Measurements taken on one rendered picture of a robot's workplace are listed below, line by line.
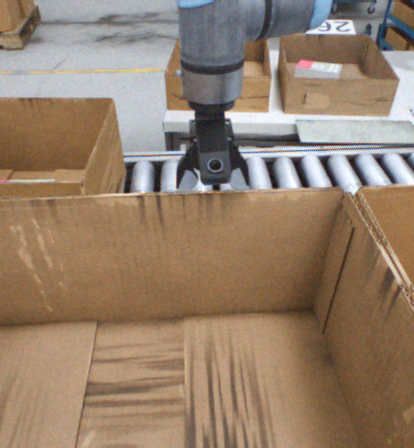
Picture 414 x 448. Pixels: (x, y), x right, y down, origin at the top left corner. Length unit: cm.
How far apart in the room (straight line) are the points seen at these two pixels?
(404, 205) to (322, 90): 80
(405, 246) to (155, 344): 27
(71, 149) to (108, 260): 56
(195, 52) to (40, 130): 45
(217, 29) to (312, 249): 31
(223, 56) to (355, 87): 66
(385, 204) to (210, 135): 30
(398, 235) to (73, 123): 68
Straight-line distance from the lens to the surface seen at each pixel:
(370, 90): 122
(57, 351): 47
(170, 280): 43
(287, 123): 116
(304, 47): 154
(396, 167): 105
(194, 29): 59
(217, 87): 60
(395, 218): 42
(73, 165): 97
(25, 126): 96
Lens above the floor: 126
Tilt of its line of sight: 40 degrees down
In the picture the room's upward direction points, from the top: straight up
